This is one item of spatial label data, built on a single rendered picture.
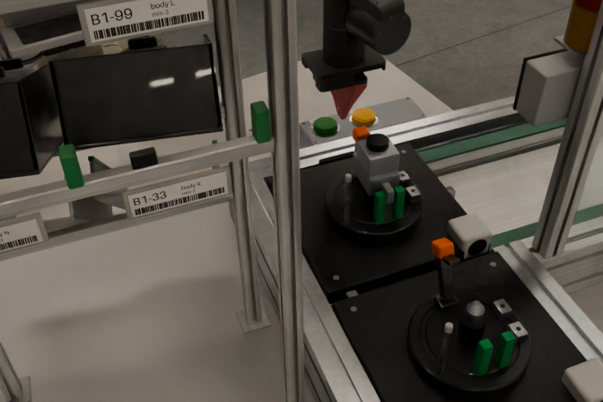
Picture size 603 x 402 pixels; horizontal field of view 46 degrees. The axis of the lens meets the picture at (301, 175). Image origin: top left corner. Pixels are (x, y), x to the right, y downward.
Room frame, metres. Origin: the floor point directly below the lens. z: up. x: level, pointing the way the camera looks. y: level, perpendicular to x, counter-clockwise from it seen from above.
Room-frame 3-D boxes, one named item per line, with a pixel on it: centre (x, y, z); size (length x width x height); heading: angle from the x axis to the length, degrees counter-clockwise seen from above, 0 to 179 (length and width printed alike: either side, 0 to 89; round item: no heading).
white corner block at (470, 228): (0.68, -0.23, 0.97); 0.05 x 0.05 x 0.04; 20
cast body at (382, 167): (0.73, -0.10, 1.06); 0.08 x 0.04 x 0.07; 18
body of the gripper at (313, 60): (0.84, -0.06, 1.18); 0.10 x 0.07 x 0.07; 110
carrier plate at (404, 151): (0.73, -0.10, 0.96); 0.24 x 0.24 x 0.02; 20
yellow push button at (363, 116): (0.97, -0.11, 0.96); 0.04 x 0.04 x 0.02
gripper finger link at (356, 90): (0.83, -0.05, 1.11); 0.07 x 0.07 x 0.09; 20
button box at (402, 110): (0.97, -0.11, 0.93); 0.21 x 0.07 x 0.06; 110
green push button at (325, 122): (0.94, -0.04, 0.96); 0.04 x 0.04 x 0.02
